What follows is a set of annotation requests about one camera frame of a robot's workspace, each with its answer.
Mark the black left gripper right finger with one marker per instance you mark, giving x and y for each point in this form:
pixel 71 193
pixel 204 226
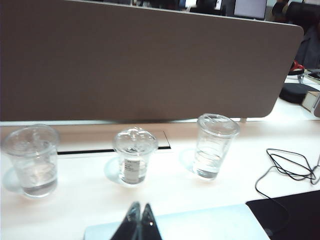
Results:
pixel 150 227

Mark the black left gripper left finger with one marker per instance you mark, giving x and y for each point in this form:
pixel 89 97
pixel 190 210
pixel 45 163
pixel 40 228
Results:
pixel 128 228

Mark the tall clear plastic cup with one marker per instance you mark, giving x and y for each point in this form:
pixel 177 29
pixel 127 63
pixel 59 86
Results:
pixel 212 155

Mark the silver Dell laptop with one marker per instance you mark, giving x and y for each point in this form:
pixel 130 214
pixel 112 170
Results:
pixel 205 222

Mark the small clear labelled plastic cup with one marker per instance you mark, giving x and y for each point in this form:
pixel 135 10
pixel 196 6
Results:
pixel 132 160

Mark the wide clear plastic cup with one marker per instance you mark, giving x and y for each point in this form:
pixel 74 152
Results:
pixel 35 162

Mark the black mouse pad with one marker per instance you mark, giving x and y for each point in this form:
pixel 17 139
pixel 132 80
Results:
pixel 297 215

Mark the large brown desk partition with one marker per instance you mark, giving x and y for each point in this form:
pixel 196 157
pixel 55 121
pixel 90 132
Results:
pixel 150 70

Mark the black round pouch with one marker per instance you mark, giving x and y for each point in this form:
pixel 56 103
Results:
pixel 293 92

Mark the cardboard box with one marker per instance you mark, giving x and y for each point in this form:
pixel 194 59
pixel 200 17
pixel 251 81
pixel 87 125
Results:
pixel 310 101

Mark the grey jacket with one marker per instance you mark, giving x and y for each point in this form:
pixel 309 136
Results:
pixel 308 47

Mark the bright background monitor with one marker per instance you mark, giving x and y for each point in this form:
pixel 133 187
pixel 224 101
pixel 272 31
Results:
pixel 250 8

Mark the black office chair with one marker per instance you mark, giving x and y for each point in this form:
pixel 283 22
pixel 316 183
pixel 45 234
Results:
pixel 302 12

